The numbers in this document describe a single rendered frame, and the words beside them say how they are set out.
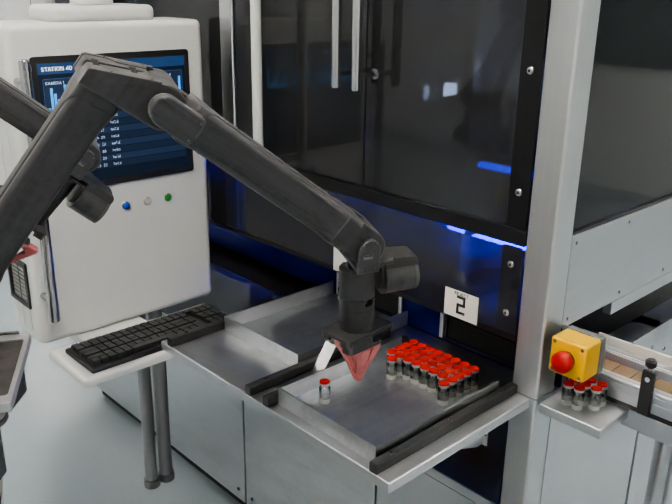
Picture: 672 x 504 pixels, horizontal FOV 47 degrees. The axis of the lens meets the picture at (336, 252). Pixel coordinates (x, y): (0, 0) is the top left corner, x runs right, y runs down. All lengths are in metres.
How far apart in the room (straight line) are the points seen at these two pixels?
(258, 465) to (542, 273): 1.24
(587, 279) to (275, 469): 1.15
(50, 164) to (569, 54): 0.84
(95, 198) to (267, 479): 1.19
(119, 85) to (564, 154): 0.78
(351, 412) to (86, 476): 1.61
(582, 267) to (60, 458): 2.09
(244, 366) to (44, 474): 1.47
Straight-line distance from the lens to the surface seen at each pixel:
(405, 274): 1.22
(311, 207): 1.10
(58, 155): 0.99
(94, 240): 1.96
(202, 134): 1.00
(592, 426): 1.51
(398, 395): 1.52
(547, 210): 1.42
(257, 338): 1.70
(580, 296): 1.58
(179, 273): 2.11
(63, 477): 2.94
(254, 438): 2.36
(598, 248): 1.59
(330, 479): 2.13
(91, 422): 3.22
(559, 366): 1.45
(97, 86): 0.95
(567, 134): 1.39
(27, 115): 1.42
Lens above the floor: 1.64
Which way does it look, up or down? 19 degrees down
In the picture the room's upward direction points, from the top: 1 degrees clockwise
